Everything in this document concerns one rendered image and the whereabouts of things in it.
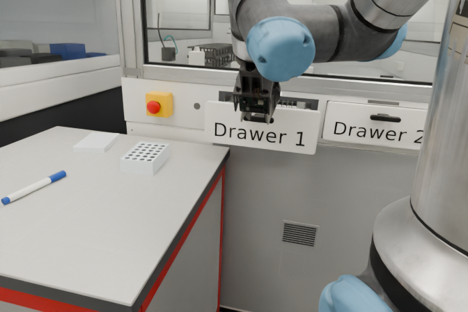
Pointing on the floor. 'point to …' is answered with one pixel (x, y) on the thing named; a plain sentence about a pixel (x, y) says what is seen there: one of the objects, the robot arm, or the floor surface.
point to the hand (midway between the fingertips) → (258, 113)
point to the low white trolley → (110, 228)
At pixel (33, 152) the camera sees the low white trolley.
